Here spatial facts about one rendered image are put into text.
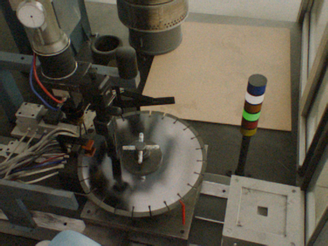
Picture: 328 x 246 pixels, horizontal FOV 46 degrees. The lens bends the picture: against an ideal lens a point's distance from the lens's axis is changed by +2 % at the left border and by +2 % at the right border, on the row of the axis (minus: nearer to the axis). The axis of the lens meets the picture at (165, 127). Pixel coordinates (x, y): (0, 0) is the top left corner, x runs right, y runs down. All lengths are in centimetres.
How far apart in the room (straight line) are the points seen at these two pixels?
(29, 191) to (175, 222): 38
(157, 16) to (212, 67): 31
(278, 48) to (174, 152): 84
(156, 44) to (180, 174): 75
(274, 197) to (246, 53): 79
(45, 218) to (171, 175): 43
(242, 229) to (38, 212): 61
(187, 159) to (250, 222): 23
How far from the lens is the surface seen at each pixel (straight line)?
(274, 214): 104
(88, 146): 108
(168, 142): 108
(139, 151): 101
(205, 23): 184
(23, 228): 125
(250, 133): 107
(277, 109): 147
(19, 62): 128
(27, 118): 133
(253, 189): 107
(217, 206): 119
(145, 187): 100
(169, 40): 164
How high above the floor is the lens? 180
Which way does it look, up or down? 50 degrees down
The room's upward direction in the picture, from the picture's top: 4 degrees counter-clockwise
